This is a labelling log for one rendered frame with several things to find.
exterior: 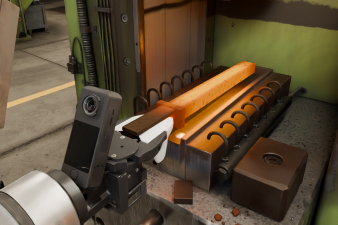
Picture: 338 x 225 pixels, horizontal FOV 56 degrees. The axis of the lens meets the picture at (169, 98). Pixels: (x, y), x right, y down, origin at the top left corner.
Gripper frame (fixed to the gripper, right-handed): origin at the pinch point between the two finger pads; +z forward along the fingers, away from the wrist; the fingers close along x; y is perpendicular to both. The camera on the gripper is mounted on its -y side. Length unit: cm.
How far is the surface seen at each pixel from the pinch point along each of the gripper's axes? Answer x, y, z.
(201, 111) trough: -1.5, 6.2, 15.3
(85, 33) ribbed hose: -34.1, -4.9, 15.3
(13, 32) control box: -43.7, -6.3, 3.1
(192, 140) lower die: 3.2, 5.6, 4.2
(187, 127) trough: -0.4, 6.3, 8.2
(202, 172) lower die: 6.1, 9.9, 2.7
